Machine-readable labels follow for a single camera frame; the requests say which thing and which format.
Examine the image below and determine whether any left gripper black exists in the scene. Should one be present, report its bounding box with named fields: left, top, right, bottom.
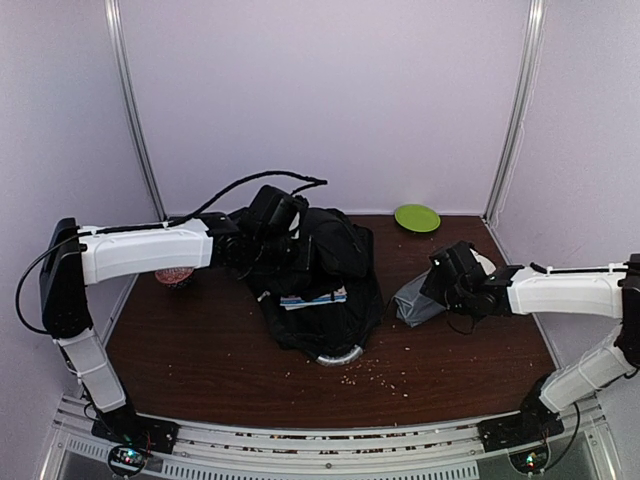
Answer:
left=253, top=233, right=315, bottom=270

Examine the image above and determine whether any black backpack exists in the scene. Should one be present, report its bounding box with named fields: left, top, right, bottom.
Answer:
left=244, top=208, right=385, bottom=367

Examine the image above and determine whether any dog picture book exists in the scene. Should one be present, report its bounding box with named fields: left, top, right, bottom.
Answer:
left=279, top=286, right=348, bottom=311

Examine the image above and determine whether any grey cloth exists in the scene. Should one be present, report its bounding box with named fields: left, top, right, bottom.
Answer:
left=391, top=270, right=445, bottom=328

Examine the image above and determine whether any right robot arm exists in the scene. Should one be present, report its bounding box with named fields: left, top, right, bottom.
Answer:
left=420, top=241, right=639, bottom=442

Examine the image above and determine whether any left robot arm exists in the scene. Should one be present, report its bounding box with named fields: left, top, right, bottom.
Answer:
left=40, top=185, right=308, bottom=444

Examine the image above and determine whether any patterned pink bowl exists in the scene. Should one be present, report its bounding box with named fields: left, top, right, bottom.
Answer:
left=154, top=267, right=195, bottom=289

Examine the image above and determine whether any green plate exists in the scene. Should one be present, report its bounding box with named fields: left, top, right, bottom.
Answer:
left=394, top=204, right=441, bottom=233

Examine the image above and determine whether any white ribbed bowl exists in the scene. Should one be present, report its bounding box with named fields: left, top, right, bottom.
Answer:
left=472, top=251, right=496, bottom=275

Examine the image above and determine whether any left black cable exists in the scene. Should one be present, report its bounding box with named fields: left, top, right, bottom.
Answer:
left=13, top=170, right=329, bottom=334

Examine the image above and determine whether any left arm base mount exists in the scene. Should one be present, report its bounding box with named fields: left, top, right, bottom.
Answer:
left=91, top=417, right=179, bottom=477

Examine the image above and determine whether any front aluminium rail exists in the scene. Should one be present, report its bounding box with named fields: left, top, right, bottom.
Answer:
left=42, top=394, right=616, bottom=480

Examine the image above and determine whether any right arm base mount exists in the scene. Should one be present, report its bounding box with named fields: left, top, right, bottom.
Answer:
left=477, top=413, right=565, bottom=477

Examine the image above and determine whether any left aluminium frame post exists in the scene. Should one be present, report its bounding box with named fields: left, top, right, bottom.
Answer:
left=104, top=0, right=166, bottom=220

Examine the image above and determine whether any aluminium frame post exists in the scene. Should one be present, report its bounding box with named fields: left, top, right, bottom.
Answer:
left=104, top=0, right=166, bottom=220
left=484, top=0, right=546, bottom=226

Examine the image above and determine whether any right aluminium frame post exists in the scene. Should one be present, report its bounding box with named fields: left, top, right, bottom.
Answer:
left=484, top=0, right=546, bottom=226

